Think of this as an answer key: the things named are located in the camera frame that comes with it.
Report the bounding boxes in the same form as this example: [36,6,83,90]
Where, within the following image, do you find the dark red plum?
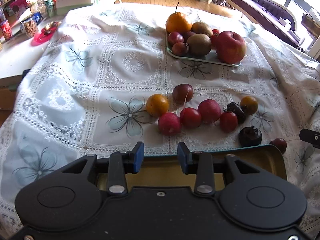
[270,138,287,154]
[172,83,194,104]

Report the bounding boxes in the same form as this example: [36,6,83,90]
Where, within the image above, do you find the red radish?
[158,113,182,136]

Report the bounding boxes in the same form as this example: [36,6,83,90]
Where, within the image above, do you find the small red tomato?
[220,111,238,133]

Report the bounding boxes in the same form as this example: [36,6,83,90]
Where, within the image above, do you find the pink radish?
[197,99,221,124]

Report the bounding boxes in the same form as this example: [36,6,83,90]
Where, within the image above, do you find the yellow orange tomato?
[240,96,258,115]
[146,94,169,118]

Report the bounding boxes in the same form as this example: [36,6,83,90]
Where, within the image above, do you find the gold metal tray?
[97,143,288,190]

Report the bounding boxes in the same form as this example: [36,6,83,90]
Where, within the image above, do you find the white lace floral tablecloth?
[1,3,319,238]

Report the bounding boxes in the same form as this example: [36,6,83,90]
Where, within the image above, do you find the dark plum on plate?
[171,42,189,57]

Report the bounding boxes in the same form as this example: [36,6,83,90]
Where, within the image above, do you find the front brown kiwi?
[187,34,212,57]

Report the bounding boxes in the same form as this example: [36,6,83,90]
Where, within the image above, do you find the brown kiwi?
[191,22,213,37]
[187,34,212,57]

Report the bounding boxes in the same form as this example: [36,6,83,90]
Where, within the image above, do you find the large red apple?
[215,31,247,64]

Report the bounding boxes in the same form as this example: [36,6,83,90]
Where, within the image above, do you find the red plum on plate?
[168,31,184,46]

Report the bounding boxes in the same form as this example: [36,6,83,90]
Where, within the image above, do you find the back brown kiwi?
[191,22,213,37]

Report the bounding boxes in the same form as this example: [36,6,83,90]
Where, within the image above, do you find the large orange with stem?
[165,2,192,34]

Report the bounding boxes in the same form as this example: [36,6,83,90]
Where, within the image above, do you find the red plastic dish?
[31,27,57,47]

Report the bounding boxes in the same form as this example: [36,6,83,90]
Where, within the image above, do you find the purple sofa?
[211,0,301,48]

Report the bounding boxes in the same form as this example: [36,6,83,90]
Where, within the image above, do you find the glass jar of nuts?
[22,17,38,38]

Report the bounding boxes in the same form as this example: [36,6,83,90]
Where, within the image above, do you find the red can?
[0,20,12,41]

